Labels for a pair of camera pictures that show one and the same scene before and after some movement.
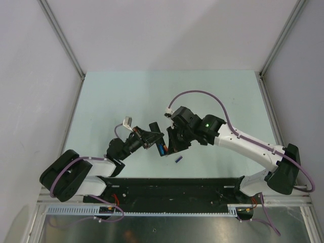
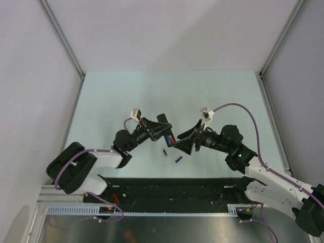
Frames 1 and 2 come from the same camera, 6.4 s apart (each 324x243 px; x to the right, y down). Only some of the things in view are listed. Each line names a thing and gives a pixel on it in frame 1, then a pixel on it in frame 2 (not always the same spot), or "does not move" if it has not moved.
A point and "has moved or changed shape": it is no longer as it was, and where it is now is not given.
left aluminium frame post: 62,38 does not move
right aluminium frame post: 296,11 does not move
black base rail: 212,192 does not move
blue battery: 161,146 has moved or changed shape
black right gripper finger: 171,136 to 189,134
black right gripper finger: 172,148 to 186,145
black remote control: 161,145 to 162,117
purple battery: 178,160 does not move
